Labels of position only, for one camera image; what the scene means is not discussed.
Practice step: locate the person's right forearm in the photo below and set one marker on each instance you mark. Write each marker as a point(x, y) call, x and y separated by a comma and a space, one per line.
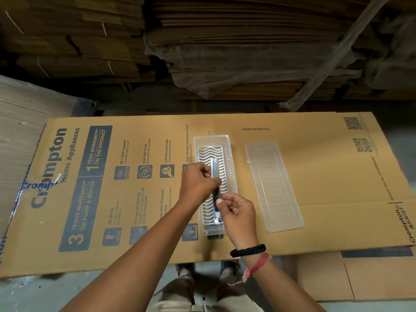
point(279, 285)

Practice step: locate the person's left sandal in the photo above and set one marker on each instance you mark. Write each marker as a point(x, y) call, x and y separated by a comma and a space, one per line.
point(184, 270)

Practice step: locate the person's left forearm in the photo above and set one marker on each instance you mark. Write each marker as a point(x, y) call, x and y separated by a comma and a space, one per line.
point(139, 256)

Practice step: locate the person's right thumb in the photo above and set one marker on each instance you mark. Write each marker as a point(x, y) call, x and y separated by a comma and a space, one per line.
point(223, 205)

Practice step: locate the white plastic-wrapped board stack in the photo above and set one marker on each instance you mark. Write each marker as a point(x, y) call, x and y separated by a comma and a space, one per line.
point(29, 120)

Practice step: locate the beige trousers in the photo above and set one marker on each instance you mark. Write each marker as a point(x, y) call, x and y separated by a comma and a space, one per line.
point(185, 294)

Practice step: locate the plain brown cardboard box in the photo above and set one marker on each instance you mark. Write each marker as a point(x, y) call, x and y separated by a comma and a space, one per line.
point(364, 276)

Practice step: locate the silver and black utensil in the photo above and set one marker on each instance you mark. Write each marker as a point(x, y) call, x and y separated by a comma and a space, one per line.
point(214, 172)

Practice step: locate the plastic-covered stack of cardboard sheets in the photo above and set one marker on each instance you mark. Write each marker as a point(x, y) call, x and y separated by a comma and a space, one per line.
point(260, 48)

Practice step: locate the clear plastic container lid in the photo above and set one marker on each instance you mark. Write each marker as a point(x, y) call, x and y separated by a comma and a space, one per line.
point(274, 188)

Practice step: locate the white slotted drain tray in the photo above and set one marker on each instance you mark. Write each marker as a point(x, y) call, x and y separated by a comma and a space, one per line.
point(226, 165)

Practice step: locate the person's right sandal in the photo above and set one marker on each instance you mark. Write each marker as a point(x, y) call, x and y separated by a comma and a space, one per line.
point(229, 268)

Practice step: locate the clear plastic wrap strip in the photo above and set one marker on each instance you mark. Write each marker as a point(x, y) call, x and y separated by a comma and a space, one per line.
point(331, 58)

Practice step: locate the stack of flattened cardboard sheets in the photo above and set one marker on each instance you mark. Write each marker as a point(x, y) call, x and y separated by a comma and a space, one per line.
point(71, 38)

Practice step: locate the red thread wristband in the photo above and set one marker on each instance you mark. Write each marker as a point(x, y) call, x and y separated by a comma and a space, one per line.
point(258, 264)

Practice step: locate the person's sandal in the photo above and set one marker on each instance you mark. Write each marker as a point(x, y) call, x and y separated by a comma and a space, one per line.
point(229, 268)
point(184, 270)

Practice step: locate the clear plastic storage container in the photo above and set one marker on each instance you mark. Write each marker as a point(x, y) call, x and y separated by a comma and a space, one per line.
point(200, 141)

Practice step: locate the person's left hand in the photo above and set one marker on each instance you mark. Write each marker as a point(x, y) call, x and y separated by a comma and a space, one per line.
point(195, 185)

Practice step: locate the person's right hand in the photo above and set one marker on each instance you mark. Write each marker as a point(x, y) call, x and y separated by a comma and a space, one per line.
point(242, 220)

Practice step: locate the large printed flat cardboard box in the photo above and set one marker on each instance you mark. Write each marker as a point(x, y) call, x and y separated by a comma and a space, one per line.
point(325, 178)

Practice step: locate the person's left thumb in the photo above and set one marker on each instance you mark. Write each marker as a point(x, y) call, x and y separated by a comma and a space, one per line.
point(213, 183)

